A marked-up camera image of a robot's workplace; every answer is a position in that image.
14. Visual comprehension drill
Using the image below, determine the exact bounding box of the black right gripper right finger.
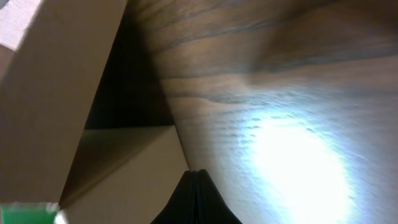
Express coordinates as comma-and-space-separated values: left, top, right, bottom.
196, 169, 242, 224

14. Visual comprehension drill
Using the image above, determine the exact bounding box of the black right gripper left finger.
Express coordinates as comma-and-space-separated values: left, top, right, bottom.
151, 170, 196, 224

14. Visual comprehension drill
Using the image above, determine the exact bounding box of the cardboard box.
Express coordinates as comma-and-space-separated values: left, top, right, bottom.
1, 1, 187, 223

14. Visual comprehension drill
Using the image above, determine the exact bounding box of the green tape roll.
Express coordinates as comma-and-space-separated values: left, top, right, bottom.
1, 202, 59, 224

